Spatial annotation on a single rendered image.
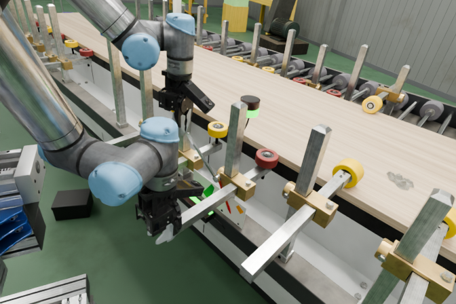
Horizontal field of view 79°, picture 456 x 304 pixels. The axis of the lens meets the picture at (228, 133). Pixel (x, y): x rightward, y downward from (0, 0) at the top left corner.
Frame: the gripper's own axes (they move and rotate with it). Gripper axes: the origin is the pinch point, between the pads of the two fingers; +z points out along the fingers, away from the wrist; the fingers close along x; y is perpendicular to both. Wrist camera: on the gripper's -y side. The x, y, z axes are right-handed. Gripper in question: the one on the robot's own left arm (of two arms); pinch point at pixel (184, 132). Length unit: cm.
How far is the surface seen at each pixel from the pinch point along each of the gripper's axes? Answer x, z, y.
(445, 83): -456, 74, -203
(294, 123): -45, 8, -29
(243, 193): 2.8, 12.7, -23.9
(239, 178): -1.4, 11.0, -20.4
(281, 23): -530, 43, 92
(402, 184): -21, 6, -69
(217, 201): 10.2, 12.3, -18.2
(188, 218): 20.0, 12.1, -14.1
